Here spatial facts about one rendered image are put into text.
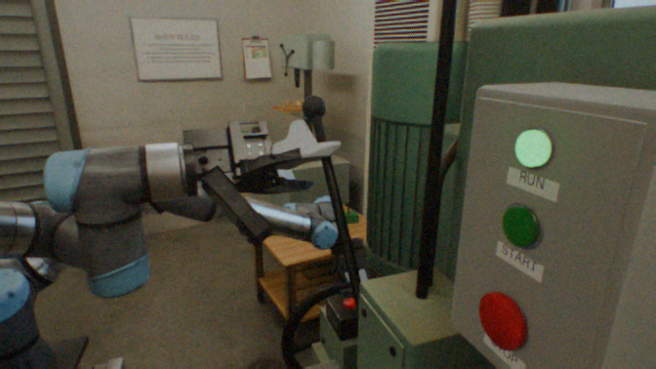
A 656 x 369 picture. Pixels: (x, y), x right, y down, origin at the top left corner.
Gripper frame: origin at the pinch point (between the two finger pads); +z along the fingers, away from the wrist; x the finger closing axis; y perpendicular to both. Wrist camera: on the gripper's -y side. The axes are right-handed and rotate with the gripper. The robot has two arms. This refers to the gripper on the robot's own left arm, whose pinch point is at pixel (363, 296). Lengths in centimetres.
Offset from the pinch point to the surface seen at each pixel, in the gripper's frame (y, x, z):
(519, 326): -81, 28, 38
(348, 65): 59, -83, -203
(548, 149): -88, 28, 33
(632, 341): -84, 26, 41
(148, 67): 87, 56, -248
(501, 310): -80, 28, 37
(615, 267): -87, 27, 38
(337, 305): -23.6, 16.5, 10.8
